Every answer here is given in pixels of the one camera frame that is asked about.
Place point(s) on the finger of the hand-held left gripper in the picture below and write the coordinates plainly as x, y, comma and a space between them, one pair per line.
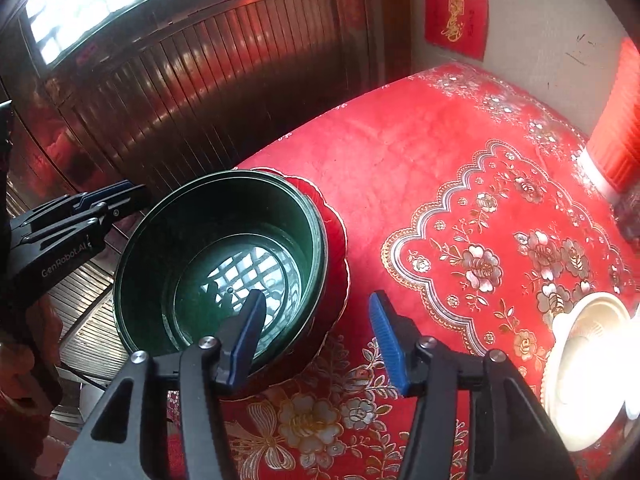
102, 192
130, 202

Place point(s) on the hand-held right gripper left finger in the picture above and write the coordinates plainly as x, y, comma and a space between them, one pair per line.
250, 330

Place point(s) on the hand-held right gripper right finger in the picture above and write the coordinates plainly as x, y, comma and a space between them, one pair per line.
385, 340

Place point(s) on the green plastic bowl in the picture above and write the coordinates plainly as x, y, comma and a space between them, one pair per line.
165, 240

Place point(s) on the red glass plate with sticker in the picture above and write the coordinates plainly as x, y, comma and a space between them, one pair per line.
336, 260

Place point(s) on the cream plastic bowl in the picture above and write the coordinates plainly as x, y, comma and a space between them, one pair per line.
585, 375

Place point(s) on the red floral tablecloth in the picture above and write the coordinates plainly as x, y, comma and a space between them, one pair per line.
425, 160

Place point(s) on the orange thermos jug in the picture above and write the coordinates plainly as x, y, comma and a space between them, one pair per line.
620, 130

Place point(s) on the red wall hanging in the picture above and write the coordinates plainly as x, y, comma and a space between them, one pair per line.
455, 10

